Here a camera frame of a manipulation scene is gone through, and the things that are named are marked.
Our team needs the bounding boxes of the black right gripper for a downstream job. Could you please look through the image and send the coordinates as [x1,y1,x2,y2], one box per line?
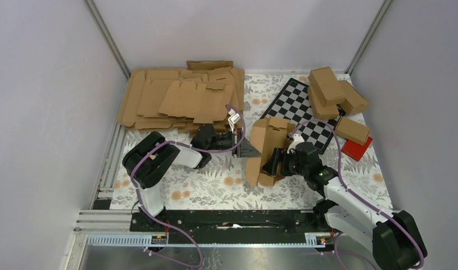
[262,148,309,177]

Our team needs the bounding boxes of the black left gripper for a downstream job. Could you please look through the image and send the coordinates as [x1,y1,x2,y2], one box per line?
[206,128,261,158]

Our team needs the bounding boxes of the cardboard box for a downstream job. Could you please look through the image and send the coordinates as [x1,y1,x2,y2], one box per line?
[309,66,346,106]
[339,80,369,115]
[307,86,339,120]
[334,116,371,145]
[245,117,296,186]

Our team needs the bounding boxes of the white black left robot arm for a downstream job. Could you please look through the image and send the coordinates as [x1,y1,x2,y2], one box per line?
[122,124,261,231]

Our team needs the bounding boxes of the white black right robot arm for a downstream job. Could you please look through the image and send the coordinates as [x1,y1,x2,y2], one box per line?
[261,142,427,269]

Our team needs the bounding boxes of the cardboard box on red block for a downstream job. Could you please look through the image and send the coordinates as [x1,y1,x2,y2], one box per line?
[334,116,371,145]

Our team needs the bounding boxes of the floral patterned tablecloth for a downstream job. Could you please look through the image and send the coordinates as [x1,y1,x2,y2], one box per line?
[109,73,394,211]

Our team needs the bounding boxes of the black white chessboard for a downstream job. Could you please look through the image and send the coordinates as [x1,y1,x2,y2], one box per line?
[261,78,333,154]

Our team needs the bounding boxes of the stack of flat cardboard sheets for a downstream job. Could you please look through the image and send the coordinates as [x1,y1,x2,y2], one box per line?
[117,61,245,134]

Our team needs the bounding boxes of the red flat block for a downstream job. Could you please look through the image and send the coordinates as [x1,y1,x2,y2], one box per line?
[341,137,373,161]

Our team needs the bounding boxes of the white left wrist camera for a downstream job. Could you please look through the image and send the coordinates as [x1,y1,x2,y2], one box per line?
[228,112,241,132]

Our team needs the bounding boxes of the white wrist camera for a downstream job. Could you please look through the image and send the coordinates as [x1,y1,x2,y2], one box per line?
[228,112,241,132]
[287,133,305,154]

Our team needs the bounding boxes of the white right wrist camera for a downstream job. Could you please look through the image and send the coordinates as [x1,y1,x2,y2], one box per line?
[287,133,305,154]

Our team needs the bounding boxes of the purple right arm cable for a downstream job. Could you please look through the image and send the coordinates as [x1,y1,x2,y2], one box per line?
[291,118,426,270]

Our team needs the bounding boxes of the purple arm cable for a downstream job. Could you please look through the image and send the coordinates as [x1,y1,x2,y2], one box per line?
[130,104,247,269]
[291,118,426,270]

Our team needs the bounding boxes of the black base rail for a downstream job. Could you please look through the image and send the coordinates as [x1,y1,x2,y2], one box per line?
[129,210,339,248]

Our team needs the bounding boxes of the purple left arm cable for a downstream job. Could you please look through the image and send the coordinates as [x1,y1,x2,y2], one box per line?
[130,104,247,269]

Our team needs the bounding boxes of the aluminium frame rail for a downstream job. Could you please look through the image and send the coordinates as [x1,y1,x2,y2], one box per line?
[75,208,410,249]

